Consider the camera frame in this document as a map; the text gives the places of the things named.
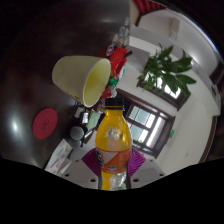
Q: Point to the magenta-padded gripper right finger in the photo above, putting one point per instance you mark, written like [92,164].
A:
[148,171]

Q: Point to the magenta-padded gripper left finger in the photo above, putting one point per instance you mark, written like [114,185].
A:
[78,173]

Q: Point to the orange soda plastic bottle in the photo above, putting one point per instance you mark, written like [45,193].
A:
[113,140]

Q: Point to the white printed paper sheet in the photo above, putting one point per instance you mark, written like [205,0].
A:
[60,156]

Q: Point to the green exit sign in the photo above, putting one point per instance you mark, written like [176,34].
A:
[172,133]

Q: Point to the brown glazed double door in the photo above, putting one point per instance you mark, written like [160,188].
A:
[150,126]

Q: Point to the green notebook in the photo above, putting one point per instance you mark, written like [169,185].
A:
[94,120]

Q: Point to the flat round red coaster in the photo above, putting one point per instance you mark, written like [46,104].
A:
[45,123]

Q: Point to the wide brown framed window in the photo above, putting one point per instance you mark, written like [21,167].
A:
[173,93]

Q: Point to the pale yellow paper cup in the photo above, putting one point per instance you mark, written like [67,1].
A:
[71,75]

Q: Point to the small leafy plant white pot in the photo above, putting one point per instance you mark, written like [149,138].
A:
[166,71]

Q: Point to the round printed badges group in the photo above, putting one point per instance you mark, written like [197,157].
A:
[120,33]

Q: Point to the red carpeted stairs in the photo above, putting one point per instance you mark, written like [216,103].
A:
[148,5]

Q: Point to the white wall radiator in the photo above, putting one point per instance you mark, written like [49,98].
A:
[174,27]

